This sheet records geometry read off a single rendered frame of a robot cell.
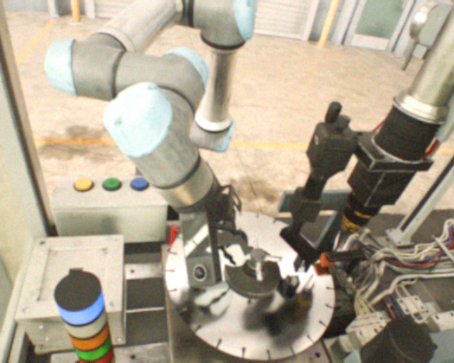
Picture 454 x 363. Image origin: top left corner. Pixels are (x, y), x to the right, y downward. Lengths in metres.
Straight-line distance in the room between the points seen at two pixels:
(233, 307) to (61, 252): 0.37
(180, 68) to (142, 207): 0.46
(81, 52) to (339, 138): 0.37
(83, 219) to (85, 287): 0.51
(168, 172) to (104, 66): 0.17
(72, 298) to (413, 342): 0.38
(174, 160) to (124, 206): 0.45
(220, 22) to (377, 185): 0.48
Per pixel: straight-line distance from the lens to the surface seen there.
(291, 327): 0.59
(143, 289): 0.81
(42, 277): 0.69
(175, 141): 0.36
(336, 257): 0.68
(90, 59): 0.46
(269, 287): 0.61
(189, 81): 0.42
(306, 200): 0.53
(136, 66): 0.44
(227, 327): 0.56
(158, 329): 0.76
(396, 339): 0.44
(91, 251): 0.71
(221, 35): 0.78
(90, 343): 0.40
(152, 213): 0.82
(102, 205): 0.80
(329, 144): 0.47
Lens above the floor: 1.45
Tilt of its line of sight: 39 degrees down
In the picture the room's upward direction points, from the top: 12 degrees clockwise
